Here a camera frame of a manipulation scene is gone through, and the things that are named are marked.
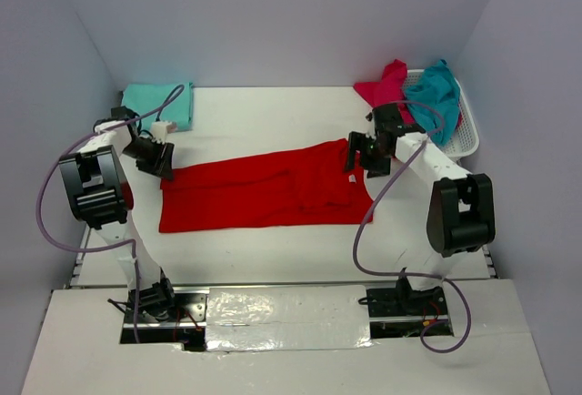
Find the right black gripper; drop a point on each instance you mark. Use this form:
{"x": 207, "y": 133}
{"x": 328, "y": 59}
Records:
{"x": 357, "y": 142}

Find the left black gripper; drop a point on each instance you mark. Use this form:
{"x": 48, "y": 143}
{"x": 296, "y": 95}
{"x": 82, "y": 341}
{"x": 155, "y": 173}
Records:
{"x": 158, "y": 167}

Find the red t shirt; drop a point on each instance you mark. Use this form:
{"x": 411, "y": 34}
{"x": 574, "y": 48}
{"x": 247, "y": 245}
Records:
{"x": 299, "y": 187}

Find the mint green t shirt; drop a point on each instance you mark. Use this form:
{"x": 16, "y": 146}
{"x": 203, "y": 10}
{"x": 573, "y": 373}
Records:
{"x": 143, "y": 98}

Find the teal blue t shirt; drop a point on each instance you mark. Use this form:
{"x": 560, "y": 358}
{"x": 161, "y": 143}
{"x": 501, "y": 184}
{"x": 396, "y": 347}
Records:
{"x": 439, "y": 91}

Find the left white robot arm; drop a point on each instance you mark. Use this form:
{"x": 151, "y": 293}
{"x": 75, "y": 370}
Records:
{"x": 100, "y": 195}

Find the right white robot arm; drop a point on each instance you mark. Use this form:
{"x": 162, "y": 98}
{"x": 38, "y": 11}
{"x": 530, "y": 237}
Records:
{"x": 460, "y": 216}

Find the magenta pink t shirt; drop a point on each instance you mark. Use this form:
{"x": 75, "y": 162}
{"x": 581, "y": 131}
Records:
{"x": 389, "y": 88}

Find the white plastic basket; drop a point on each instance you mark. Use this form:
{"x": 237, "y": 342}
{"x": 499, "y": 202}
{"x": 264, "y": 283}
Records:
{"x": 465, "y": 140}

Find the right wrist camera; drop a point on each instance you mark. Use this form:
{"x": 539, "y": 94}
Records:
{"x": 386, "y": 118}

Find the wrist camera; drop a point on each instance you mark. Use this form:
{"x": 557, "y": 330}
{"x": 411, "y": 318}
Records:
{"x": 386, "y": 118}
{"x": 123, "y": 114}

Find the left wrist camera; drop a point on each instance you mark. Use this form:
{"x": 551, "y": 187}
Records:
{"x": 123, "y": 114}

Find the aluminium rail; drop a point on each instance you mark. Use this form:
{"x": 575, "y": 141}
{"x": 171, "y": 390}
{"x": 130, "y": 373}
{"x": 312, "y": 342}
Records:
{"x": 383, "y": 282}

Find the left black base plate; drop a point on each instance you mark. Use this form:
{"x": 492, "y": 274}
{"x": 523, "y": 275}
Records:
{"x": 189, "y": 305}

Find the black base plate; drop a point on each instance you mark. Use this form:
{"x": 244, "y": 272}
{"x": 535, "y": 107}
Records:
{"x": 394, "y": 302}
{"x": 189, "y": 305}

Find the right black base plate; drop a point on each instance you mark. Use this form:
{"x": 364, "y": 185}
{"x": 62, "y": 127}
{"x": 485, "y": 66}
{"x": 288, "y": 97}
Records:
{"x": 394, "y": 302}

